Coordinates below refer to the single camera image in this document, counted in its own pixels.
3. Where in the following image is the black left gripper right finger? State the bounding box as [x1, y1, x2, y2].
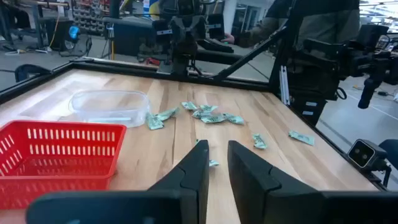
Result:
[227, 139, 398, 224]

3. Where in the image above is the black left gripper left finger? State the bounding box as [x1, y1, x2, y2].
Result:
[25, 139, 210, 224]

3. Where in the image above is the parts bin shelf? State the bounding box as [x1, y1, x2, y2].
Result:
[72, 0, 110, 35]

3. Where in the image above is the person's hand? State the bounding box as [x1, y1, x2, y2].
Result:
[222, 32, 236, 45]

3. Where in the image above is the clear plastic container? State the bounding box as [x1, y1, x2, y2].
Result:
[68, 90, 151, 128]

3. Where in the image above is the silver aluminium profile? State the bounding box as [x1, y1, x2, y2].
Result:
[279, 65, 290, 106]

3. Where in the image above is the blue round object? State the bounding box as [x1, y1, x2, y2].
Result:
[68, 26, 81, 40]

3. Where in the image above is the red plastic basket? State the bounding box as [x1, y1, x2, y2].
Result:
[0, 120, 127, 211]

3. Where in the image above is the black equipment rig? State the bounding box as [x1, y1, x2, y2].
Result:
[290, 24, 398, 125]

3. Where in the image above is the dark chair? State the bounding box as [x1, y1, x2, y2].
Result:
[377, 139, 398, 170]
[14, 63, 52, 83]

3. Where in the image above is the person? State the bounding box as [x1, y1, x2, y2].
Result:
[223, 0, 361, 52]

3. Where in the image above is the black aluminium table frame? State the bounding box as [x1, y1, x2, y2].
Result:
[0, 0, 389, 192]

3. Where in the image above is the black table-level camera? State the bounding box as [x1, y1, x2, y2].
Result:
[347, 139, 392, 187]

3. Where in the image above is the yellow hanging cable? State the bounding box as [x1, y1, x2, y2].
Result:
[48, 11, 60, 48]

